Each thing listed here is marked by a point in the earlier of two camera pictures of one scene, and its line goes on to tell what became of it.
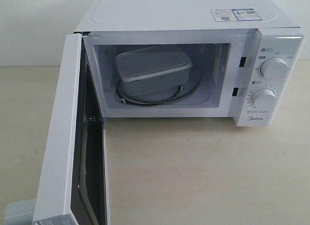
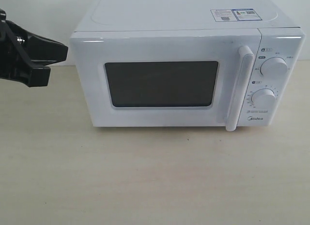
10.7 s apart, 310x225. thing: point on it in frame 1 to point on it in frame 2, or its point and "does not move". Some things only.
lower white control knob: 263,98 does not move
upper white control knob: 274,67 does not move
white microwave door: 73,186 to 161,79
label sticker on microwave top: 231,15 does not move
